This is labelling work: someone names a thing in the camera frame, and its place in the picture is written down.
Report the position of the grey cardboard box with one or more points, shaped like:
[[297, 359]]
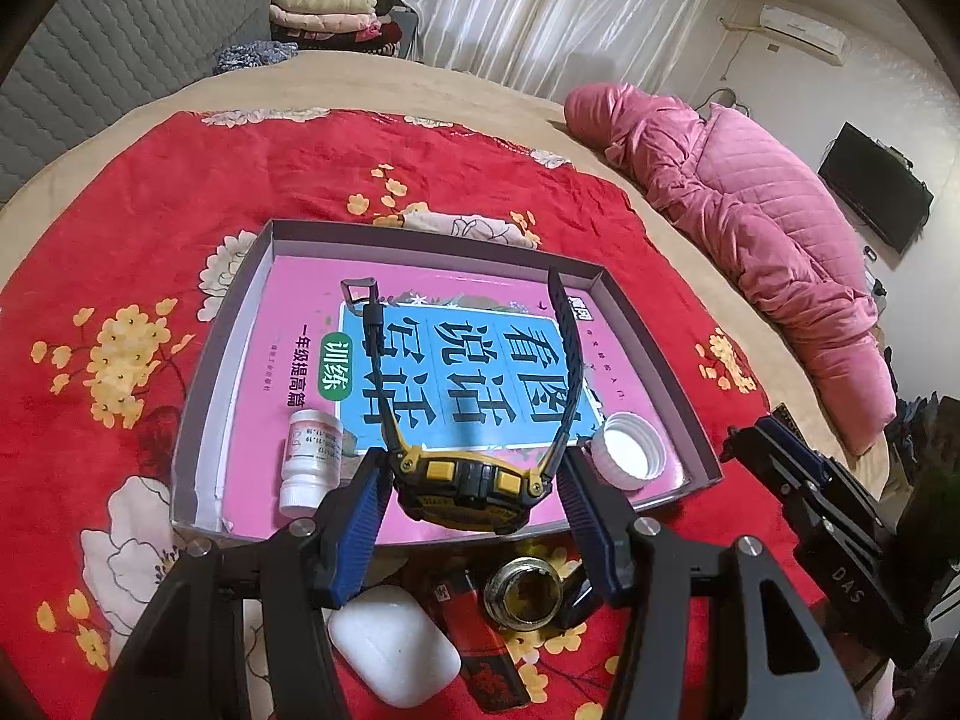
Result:
[[217, 390]]

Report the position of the pink quilt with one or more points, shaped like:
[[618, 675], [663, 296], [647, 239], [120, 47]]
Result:
[[735, 210]]

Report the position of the stack of folded clothes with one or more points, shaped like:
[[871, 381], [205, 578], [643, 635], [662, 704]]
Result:
[[337, 43]]

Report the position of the white plastic cap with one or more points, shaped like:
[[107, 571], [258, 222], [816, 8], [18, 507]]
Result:
[[628, 450]]

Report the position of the beige bed sheet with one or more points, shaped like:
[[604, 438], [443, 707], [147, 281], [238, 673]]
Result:
[[450, 90]]

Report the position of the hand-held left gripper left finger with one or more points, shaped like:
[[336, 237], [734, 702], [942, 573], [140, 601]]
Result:
[[352, 525]]

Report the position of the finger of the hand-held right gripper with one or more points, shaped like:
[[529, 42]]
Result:
[[757, 465], [791, 439]]

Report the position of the black television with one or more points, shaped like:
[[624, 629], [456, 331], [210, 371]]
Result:
[[874, 187]]

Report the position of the white earbuds case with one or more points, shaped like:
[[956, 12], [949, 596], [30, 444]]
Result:
[[394, 649]]

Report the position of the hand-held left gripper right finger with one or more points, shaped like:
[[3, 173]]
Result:
[[592, 532]]

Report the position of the red floral blanket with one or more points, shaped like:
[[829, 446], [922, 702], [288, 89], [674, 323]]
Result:
[[112, 240]]

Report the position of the white air conditioner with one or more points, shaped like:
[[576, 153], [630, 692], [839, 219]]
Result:
[[799, 30]]

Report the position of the pink and blue book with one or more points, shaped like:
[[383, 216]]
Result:
[[487, 360]]

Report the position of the yellow and black wristwatch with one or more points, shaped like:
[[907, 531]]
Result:
[[457, 484]]

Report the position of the blue patterned cloth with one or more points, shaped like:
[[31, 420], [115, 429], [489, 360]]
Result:
[[251, 58]]

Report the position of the white pill bottle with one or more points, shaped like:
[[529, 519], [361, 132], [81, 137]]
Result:
[[307, 465]]

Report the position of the pink folded garment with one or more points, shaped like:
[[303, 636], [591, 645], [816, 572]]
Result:
[[315, 21]]

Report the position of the red and black lighter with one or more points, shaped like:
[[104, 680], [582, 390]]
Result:
[[487, 664]]

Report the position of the white curtain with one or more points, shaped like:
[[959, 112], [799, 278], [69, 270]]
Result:
[[562, 7]]

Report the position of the grey quilted headboard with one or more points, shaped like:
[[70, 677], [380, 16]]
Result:
[[90, 75]]

